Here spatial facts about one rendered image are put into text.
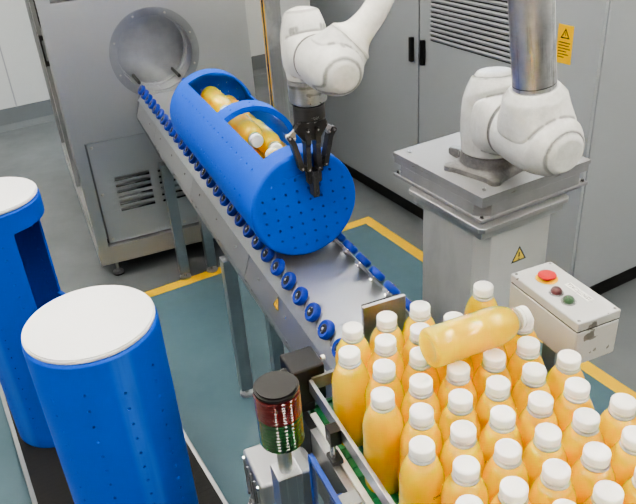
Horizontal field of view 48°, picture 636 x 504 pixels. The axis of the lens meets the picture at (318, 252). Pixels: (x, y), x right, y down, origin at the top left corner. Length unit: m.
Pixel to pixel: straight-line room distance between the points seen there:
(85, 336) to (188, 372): 1.54
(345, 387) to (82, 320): 0.61
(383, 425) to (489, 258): 0.87
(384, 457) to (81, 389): 0.64
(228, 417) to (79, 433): 1.27
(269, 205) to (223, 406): 1.28
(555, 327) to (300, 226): 0.71
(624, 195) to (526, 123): 1.63
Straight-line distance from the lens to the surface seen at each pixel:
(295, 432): 1.01
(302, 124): 1.69
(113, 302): 1.64
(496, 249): 1.97
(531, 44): 1.69
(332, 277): 1.81
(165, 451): 1.71
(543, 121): 1.72
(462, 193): 1.93
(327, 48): 1.46
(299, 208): 1.80
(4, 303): 2.34
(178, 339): 3.26
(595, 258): 3.34
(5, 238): 2.24
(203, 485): 2.40
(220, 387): 2.96
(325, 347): 1.58
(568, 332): 1.42
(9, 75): 6.35
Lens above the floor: 1.89
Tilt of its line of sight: 30 degrees down
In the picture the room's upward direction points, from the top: 4 degrees counter-clockwise
